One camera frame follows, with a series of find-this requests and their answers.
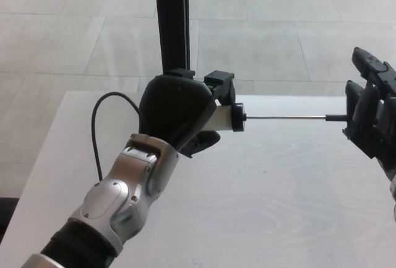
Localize black metal post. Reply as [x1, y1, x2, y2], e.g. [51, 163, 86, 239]
[153, 0, 192, 79]

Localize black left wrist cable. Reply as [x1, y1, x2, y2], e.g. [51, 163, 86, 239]
[92, 92, 146, 182]

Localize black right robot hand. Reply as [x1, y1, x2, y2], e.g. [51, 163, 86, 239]
[342, 46, 396, 185]

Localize white air pump black handle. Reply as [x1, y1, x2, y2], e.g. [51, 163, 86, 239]
[202, 102, 352, 133]

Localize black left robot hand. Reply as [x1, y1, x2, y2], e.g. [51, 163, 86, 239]
[138, 69, 238, 160]

